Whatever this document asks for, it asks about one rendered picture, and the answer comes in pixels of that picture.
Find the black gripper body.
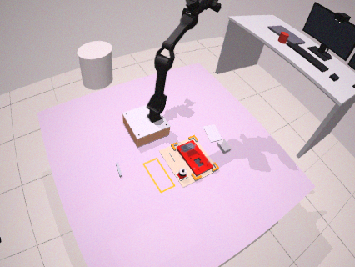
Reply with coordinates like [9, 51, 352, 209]
[198, 0, 208, 10]

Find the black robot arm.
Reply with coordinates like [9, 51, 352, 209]
[147, 0, 222, 123]

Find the black wheel with white rim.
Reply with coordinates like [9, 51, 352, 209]
[179, 169, 187, 176]

